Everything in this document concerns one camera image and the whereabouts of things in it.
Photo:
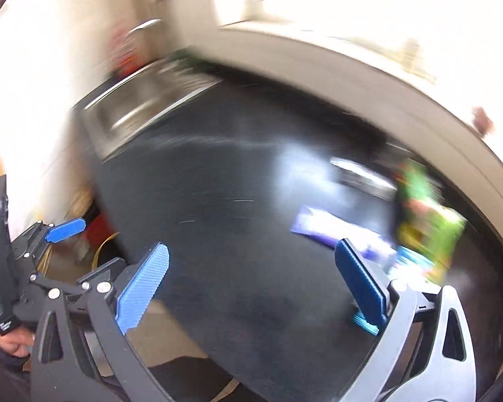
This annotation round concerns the person's left hand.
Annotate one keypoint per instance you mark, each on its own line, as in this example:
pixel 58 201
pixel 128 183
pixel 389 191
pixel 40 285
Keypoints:
pixel 18 343

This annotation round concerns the green snack bag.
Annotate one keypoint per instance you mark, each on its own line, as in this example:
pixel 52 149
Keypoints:
pixel 423 223

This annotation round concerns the stainless steel kitchen sink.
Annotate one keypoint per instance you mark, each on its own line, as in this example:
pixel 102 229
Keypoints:
pixel 116 112

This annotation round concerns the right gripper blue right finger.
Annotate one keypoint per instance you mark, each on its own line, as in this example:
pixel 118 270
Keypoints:
pixel 390 306

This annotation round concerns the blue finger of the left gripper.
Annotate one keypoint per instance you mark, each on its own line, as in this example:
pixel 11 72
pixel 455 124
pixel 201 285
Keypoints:
pixel 64 231
pixel 107 272

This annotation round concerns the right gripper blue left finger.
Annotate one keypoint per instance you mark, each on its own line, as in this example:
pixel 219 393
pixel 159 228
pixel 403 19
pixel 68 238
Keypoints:
pixel 116 307

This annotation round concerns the purple white wrapper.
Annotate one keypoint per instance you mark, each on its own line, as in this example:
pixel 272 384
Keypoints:
pixel 327 229

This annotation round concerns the red bottle by sink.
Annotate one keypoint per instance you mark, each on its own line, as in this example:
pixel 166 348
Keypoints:
pixel 125 53

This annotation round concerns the chrome sink faucet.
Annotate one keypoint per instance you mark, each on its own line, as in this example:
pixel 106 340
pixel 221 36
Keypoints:
pixel 145 25

